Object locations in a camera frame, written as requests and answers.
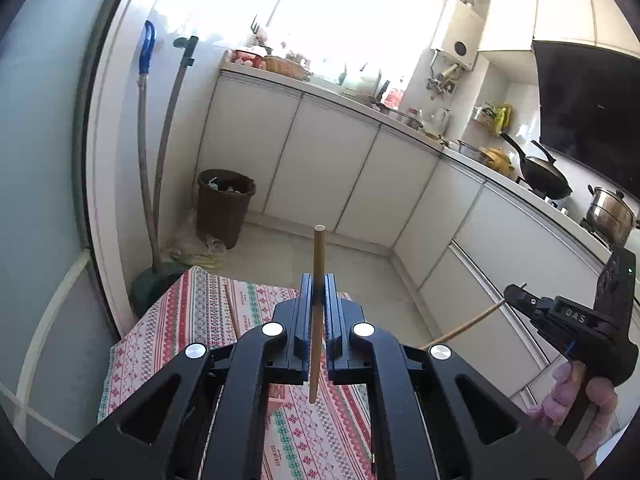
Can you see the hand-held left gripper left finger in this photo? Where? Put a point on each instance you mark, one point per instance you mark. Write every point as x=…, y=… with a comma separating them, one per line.
x=305, y=310

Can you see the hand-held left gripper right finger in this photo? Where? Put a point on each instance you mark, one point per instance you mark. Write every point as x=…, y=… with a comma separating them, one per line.
x=330, y=310

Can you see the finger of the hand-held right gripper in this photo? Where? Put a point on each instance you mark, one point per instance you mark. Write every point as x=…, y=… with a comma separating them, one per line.
x=524, y=300

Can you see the wooden chopstick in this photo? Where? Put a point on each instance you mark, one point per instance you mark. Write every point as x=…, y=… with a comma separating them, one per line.
x=317, y=280
x=233, y=310
x=470, y=321

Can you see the person's right hand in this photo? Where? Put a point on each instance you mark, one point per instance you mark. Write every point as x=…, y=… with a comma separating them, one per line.
x=595, y=410

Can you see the stainless steel stock pot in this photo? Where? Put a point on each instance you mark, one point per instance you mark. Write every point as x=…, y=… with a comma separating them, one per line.
x=610, y=212

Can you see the red green patterned tablecloth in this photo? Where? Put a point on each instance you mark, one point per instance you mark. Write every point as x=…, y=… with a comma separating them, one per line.
x=190, y=310

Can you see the black wok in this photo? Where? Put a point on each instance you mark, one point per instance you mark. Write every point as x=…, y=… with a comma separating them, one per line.
x=545, y=175

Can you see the brown trash bin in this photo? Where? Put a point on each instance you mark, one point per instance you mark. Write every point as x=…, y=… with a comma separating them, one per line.
x=222, y=210

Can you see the clear plastic bag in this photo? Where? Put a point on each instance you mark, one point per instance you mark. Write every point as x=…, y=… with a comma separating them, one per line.
x=192, y=240

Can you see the white base cabinets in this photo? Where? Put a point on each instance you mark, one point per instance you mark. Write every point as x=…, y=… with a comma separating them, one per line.
x=350, y=170

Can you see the yellow kettle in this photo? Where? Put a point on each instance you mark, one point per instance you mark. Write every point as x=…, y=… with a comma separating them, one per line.
x=497, y=160

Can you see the dark green dustpan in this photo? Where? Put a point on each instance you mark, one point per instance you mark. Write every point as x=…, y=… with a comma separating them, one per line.
x=150, y=287

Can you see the yellow bottle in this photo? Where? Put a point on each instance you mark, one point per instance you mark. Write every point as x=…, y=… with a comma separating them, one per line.
x=503, y=119

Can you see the white kettle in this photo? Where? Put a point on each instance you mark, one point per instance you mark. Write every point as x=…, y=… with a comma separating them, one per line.
x=440, y=120

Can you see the black range hood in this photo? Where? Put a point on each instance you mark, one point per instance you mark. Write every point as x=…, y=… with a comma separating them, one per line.
x=585, y=105

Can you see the red label bottle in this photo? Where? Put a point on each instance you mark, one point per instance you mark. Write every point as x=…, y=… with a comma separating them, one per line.
x=393, y=97

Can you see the grey pole with black grip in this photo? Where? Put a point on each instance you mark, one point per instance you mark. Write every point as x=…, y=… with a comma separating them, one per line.
x=167, y=135

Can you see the white plastic jug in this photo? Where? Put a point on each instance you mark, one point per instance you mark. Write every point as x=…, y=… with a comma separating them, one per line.
x=365, y=80

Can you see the wicker basket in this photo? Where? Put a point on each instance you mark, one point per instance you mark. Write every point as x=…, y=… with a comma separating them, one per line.
x=285, y=66

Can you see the red white food package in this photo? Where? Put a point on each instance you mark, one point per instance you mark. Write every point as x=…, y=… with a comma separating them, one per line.
x=247, y=57

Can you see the white water heater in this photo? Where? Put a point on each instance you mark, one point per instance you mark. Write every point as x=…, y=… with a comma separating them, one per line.
x=457, y=30

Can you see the wall faucet pipes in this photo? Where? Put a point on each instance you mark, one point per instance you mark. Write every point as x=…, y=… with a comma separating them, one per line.
x=442, y=79

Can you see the white wall cabinets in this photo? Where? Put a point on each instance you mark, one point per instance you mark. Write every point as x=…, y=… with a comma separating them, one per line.
x=550, y=10

